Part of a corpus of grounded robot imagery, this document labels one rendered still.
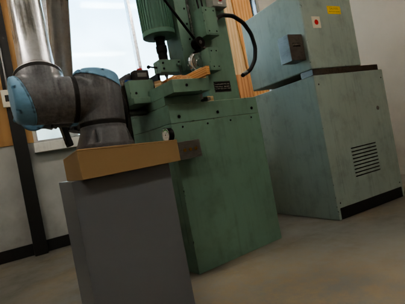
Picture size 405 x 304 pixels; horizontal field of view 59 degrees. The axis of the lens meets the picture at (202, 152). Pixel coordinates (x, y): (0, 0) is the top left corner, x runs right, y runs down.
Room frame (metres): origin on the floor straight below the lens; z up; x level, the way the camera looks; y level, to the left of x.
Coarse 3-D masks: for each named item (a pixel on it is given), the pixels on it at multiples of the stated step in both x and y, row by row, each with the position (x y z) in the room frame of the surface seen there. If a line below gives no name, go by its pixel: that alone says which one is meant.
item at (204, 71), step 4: (200, 68) 1.67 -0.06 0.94; (204, 68) 1.64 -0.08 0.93; (208, 68) 1.64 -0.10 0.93; (192, 72) 1.72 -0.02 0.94; (196, 72) 1.69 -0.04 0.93; (200, 72) 1.67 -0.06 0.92; (204, 72) 1.65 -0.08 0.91; (208, 72) 1.64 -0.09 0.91; (192, 76) 1.72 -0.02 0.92; (196, 76) 1.70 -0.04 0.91; (200, 76) 1.68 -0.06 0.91; (204, 76) 1.67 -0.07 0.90
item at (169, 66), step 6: (162, 60) 1.88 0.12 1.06; (168, 60) 1.90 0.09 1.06; (174, 60) 1.92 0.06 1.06; (180, 60) 1.95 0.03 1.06; (156, 66) 1.90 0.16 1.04; (162, 66) 1.88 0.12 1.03; (168, 66) 1.90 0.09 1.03; (174, 66) 1.92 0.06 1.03; (156, 72) 1.91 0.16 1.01; (162, 72) 1.88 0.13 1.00; (168, 72) 1.90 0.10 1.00; (174, 72) 1.93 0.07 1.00
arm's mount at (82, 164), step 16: (128, 144) 1.06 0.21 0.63; (144, 144) 1.08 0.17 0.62; (160, 144) 1.10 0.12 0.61; (176, 144) 1.13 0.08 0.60; (64, 160) 1.22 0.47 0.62; (80, 160) 0.99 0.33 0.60; (96, 160) 1.01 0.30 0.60; (112, 160) 1.03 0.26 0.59; (128, 160) 1.05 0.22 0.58; (144, 160) 1.07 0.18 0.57; (160, 160) 1.10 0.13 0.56; (176, 160) 1.12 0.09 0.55; (80, 176) 1.00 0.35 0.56; (96, 176) 1.00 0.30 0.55
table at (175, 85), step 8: (176, 80) 1.61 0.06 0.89; (184, 80) 1.63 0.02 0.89; (192, 80) 1.66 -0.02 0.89; (200, 80) 1.69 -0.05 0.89; (208, 80) 1.71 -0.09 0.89; (160, 88) 1.68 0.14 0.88; (168, 88) 1.62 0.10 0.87; (176, 88) 1.60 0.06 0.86; (184, 88) 1.63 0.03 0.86; (192, 88) 1.65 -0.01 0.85; (200, 88) 1.68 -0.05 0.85; (208, 88) 1.71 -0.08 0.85; (152, 96) 1.75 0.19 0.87; (160, 96) 1.69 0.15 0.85; (168, 96) 1.66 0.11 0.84; (176, 96) 1.71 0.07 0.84; (128, 104) 1.76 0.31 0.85; (136, 104) 1.74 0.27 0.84; (144, 104) 1.79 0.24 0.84
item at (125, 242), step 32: (64, 192) 1.17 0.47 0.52; (96, 192) 1.03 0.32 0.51; (128, 192) 1.07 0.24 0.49; (160, 192) 1.12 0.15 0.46; (96, 224) 1.02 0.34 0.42; (128, 224) 1.06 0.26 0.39; (160, 224) 1.11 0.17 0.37; (96, 256) 1.01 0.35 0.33; (128, 256) 1.06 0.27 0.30; (160, 256) 1.10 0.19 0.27; (96, 288) 1.01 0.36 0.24; (128, 288) 1.05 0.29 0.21; (160, 288) 1.09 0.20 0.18
